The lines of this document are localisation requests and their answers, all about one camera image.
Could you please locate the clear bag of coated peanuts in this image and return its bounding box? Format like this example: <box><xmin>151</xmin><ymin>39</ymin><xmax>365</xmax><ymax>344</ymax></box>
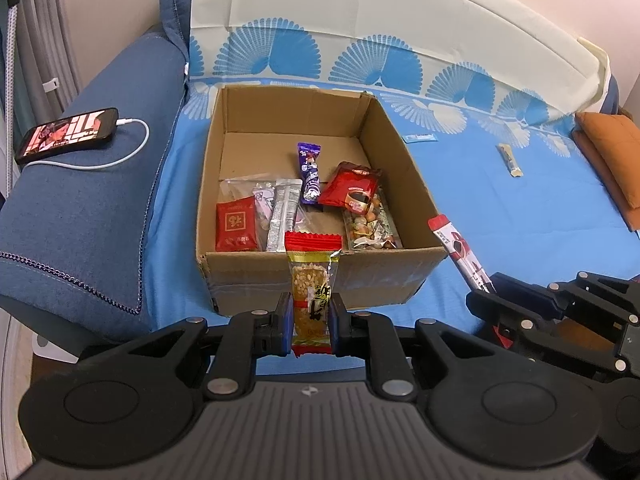
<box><xmin>342</xmin><ymin>187</ymin><xmax>404</xmax><ymax>252</ymax></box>

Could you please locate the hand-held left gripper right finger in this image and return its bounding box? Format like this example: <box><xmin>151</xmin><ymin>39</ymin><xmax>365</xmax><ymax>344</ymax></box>
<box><xmin>331</xmin><ymin>294</ymin><xmax>507</xmax><ymax>402</ymax></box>

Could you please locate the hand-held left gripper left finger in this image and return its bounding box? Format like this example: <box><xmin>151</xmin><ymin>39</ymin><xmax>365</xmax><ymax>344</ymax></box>
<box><xmin>92</xmin><ymin>291</ymin><xmax>295</xmax><ymax>402</ymax></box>

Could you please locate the orange pillow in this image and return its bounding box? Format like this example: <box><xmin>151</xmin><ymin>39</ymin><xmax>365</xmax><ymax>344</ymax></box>
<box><xmin>572</xmin><ymin>111</ymin><xmax>640</xmax><ymax>234</ymax></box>

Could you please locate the silver stick sachet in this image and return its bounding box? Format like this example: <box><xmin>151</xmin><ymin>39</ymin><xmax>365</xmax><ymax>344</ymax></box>
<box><xmin>264</xmin><ymin>184</ymin><xmax>301</xmax><ymax>253</ymax></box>

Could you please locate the peanut brittle bar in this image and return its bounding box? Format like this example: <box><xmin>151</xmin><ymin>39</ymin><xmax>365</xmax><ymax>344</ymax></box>
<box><xmin>283</xmin><ymin>231</ymin><xmax>344</xmax><ymax>359</ymax></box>

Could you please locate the yellow snack bar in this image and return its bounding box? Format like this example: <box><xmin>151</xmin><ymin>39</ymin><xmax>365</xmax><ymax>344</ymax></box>
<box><xmin>495</xmin><ymin>143</ymin><xmax>525</xmax><ymax>179</ymax></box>

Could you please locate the clear zip bag of candies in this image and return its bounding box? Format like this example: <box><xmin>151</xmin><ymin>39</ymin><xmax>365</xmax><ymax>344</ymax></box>
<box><xmin>218</xmin><ymin>177</ymin><xmax>306</xmax><ymax>251</ymax></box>

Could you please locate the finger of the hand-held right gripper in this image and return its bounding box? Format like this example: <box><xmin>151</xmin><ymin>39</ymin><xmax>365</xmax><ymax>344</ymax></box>
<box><xmin>465</xmin><ymin>289</ymin><xmax>640</xmax><ymax>380</ymax></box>
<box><xmin>492</xmin><ymin>270</ymin><xmax>640</xmax><ymax>325</ymax></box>

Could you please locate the grey curtain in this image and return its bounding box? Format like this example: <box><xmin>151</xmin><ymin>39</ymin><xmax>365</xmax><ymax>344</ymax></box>
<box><xmin>0</xmin><ymin>0</ymin><xmax>82</xmax><ymax>112</ymax></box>

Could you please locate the cardboard box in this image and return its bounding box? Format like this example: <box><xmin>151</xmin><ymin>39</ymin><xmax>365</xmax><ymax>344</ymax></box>
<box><xmin>192</xmin><ymin>83</ymin><xmax>450</xmax><ymax>317</ymax></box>

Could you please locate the white charging cable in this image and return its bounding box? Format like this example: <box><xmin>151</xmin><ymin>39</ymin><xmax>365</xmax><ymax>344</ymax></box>
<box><xmin>42</xmin><ymin>117</ymin><xmax>151</xmax><ymax>171</ymax></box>

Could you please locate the black smartphone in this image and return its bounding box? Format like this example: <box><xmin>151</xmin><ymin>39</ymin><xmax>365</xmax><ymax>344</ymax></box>
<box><xmin>14</xmin><ymin>107</ymin><xmax>121</xmax><ymax>165</ymax></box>

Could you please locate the blue fan-print bed sheet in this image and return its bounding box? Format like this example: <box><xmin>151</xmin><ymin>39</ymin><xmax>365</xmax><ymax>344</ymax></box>
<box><xmin>144</xmin><ymin>0</ymin><xmax>640</xmax><ymax>377</ymax></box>

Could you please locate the red and white stick sachet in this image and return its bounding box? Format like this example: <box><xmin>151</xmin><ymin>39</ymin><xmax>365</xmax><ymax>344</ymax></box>
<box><xmin>427</xmin><ymin>213</ymin><xmax>496</xmax><ymax>295</ymax></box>

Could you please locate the dark red coffee packet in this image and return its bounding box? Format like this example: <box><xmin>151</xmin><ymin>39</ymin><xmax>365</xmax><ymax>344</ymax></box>
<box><xmin>317</xmin><ymin>161</ymin><xmax>384</xmax><ymax>214</ymax></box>

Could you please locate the white plastic base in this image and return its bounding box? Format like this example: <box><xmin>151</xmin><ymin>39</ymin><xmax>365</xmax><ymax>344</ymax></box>
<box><xmin>32</xmin><ymin>333</ymin><xmax>79</xmax><ymax>363</ymax></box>

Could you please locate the red square packet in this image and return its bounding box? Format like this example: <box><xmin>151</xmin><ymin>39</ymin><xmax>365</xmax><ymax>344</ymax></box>
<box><xmin>214</xmin><ymin>197</ymin><xmax>260</xmax><ymax>253</ymax></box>

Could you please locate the purple candy packet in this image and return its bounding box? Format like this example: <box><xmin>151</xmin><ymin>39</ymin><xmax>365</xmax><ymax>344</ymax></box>
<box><xmin>296</xmin><ymin>142</ymin><xmax>323</xmax><ymax>206</ymax></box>

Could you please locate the blue denim sofa cover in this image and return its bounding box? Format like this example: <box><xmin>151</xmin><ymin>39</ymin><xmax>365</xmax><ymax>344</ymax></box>
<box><xmin>0</xmin><ymin>0</ymin><xmax>197</xmax><ymax>349</ymax></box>

